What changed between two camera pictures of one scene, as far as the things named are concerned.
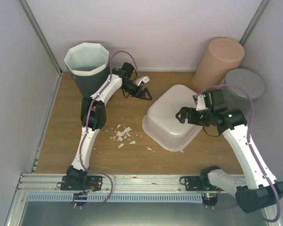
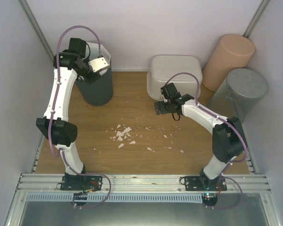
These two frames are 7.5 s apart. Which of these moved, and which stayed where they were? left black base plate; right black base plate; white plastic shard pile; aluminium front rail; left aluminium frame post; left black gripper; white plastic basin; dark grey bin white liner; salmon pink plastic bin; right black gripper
Moved: left black gripper; salmon pink plastic bin; right black gripper; white plastic basin; dark grey bin white liner
Stayed: aluminium front rail; left aluminium frame post; left black base plate; white plastic shard pile; right black base plate
